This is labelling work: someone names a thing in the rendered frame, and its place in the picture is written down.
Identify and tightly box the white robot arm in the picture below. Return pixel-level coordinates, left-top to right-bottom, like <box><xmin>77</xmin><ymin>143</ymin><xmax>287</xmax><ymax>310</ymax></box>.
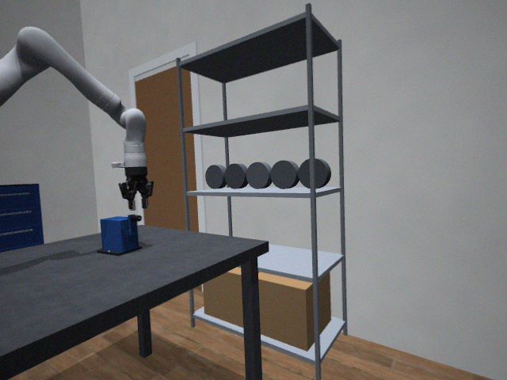
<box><xmin>0</xmin><ymin>27</ymin><xmax>147</xmax><ymax>168</ymax></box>

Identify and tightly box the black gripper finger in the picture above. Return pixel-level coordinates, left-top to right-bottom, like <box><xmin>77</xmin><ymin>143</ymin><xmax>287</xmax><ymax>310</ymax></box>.
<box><xmin>119</xmin><ymin>181</ymin><xmax>139</xmax><ymax>211</ymax></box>
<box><xmin>139</xmin><ymin>180</ymin><xmax>154</xmax><ymax>209</ymax></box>

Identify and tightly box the blue block with side handle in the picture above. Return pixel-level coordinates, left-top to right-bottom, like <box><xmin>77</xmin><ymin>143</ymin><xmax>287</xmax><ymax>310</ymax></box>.
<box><xmin>97</xmin><ymin>215</ymin><xmax>142</xmax><ymax>256</ymax></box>

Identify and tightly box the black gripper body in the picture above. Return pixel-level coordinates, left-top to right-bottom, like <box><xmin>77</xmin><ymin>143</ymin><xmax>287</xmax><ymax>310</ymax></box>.
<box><xmin>124</xmin><ymin>166</ymin><xmax>147</xmax><ymax>191</ymax></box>

